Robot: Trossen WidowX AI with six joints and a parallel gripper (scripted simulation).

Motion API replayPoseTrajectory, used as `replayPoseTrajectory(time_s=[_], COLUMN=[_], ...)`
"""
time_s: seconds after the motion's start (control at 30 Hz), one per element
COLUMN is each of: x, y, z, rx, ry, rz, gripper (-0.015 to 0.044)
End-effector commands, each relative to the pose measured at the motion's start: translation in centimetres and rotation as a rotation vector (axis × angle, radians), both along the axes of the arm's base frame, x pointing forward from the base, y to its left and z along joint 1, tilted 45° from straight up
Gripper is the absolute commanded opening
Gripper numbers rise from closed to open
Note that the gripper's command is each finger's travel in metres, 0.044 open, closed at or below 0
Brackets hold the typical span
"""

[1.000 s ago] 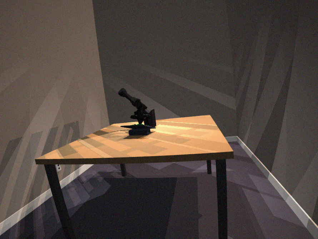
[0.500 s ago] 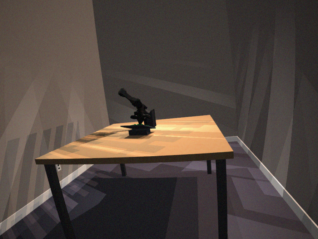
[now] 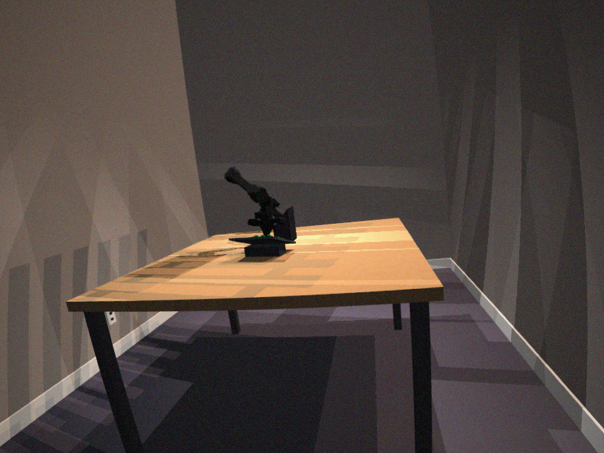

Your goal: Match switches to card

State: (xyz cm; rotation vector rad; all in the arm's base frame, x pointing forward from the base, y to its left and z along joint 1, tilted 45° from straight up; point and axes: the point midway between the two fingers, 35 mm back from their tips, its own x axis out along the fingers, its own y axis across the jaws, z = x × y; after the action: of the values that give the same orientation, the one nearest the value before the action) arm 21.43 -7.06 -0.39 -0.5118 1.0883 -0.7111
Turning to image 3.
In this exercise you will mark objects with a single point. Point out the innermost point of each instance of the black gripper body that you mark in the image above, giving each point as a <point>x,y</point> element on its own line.
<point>255,222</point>

